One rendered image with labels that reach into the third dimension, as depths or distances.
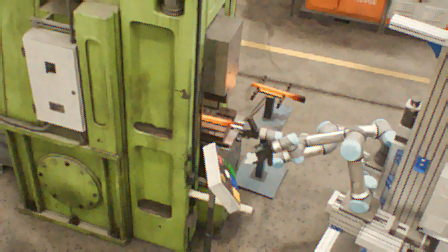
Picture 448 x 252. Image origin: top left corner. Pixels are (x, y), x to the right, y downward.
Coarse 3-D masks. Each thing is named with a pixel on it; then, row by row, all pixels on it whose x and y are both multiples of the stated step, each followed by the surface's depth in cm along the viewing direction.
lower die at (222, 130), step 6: (204, 114) 402; (210, 114) 402; (204, 120) 395; (204, 126) 392; (210, 126) 392; (216, 126) 393; (222, 126) 393; (204, 132) 389; (210, 132) 389; (216, 132) 389; (222, 132) 390; (210, 138) 390; (216, 138) 389; (222, 138) 387
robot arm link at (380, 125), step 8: (376, 120) 402; (384, 120) 401; (320, 128) 392; (328, 128) 389; (336, 128) 390; (368, 128) 396; (376, 128) 395; (384, 128) 395; (368, 136) 397; (376, 136) 396
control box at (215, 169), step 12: (204, 156) 345; (216, 156) 340; (216, 168) 333; (228, 168) 353; (216, 180) 326; (228, 180) 341; (216, 192) 329; (228, 192) 330; (228, 204) 337; (240, 204) 343
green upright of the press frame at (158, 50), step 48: (144, 0) 302; (192, 0) 293; (144, 48) 328; (192, 48) 312; (144, 96) 351; (192, 96) 337; (144, 144) 369; (192, 144) 367; (144, 192) 408; (144, 240) 435
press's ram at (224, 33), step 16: (224, 16) 354; (208, 32) 339; (224, 32) 340; (240, 32) 355; (208, 48) 338; (224, 48) 335; (240, 48) 366; (208, 64) 346; (224, 64) 342; (208, 80) 353; (224, 80) 349; (224, 96) 357
